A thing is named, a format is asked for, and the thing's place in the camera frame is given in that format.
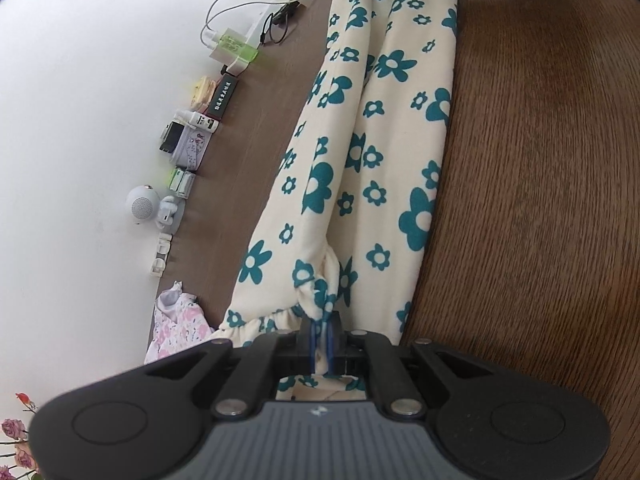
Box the green white small boxes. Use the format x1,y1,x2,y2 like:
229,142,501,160
167,167,196,200

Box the pink floral dress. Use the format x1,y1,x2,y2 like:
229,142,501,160
143,281,215,364

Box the grey printed tin box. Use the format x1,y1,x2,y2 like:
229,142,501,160
170,127,212,172

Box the white spray bottle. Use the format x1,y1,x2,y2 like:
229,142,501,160
176,110,219,133

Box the green liquid bottle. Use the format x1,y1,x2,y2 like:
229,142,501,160
218,28,258,63

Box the yellow sticky notes stack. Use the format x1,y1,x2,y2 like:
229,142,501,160
190,76,217,114

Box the black small box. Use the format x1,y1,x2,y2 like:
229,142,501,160
158,120,184,154

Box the black cable with clip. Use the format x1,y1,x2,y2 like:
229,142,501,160
259,0,307,47

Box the cream teal flower dress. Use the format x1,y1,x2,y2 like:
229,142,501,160
218,0,458,400

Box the dried pink rose bouquet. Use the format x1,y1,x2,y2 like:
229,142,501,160
1,418,43,480

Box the black red flat box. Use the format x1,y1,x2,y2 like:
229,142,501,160
206,73,239,122

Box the white charger adapter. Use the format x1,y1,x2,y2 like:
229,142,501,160
201,29,228,58

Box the white power strip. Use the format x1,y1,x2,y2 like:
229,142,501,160
206,0,307,78

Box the white robot figurine speaker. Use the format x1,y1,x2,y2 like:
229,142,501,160
126,185,186,235

